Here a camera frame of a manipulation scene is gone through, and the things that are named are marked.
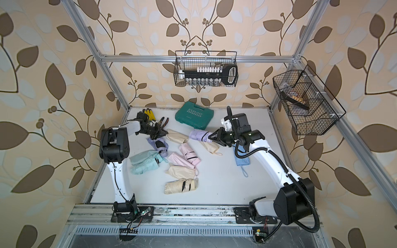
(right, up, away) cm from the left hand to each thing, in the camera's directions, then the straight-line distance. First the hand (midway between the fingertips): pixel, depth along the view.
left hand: (164, 130), depth 102 cm
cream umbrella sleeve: (+14, -23, -14) cm, 31 cm away
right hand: (+30, -3, -24) cm, 39 cm away
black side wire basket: (+78, +10, -28) cm, 83 cm away
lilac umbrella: (-1, -9, -5) cm, 11 cm away
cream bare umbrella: (+15, -28, -22) cm, 38 cm away
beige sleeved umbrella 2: (+32, -10, -6) cm, 34 cm away
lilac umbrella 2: (+25, -2, -21) cm, 33 cm away
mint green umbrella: (-10, -21, -16) cm, 29 cm away
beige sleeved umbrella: (+9, -4, -3) cm, 10 cm away
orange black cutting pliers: (-5, +6, +10) cm, 13 cm away
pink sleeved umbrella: (+18, -14, -10) cm, 25 cm away
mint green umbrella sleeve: (-8, -16, -10) cm, 20 cm away
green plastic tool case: (+20, +10, +10) cm, 24 cm away
